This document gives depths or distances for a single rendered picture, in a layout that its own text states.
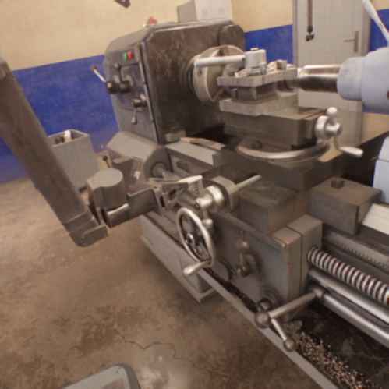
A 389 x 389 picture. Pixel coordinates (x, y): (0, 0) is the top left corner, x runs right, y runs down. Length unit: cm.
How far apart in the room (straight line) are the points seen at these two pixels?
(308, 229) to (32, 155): 60
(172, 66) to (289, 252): 97
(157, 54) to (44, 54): 330
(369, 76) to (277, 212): 39
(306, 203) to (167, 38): 92
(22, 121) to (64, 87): 411
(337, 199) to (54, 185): 59
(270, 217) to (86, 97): 413
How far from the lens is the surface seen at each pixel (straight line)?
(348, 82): 90
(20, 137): 48
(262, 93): 90
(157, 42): 137
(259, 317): 72
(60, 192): 55
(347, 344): 104
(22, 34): 456
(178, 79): 140
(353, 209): 73
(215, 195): 74
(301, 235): 74
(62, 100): 458
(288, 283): 79
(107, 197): 59
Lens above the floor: 123
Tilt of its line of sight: 27 degrees down
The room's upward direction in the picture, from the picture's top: 10 degrees counter-clockwise
